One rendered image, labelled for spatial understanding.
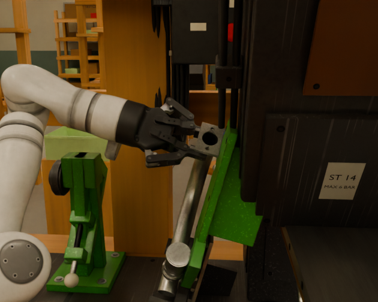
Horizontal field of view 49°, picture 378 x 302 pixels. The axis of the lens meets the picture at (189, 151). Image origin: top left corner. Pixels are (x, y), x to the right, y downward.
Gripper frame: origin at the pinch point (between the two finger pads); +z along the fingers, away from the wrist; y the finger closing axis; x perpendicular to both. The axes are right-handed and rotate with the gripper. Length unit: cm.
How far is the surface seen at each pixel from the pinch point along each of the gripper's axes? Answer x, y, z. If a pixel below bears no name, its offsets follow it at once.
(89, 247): 24.9, -16.3, -16.4
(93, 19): 681, 639, -320
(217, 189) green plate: -7.7, -10.8, 3.6
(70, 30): 766, 660, -397
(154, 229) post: 38.4, -5.0, -5.3
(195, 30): -2.2, 22.3, -7.1
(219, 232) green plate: -2.1, -15.0, 5.9
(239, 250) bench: 42.3, -2.9, 16.7
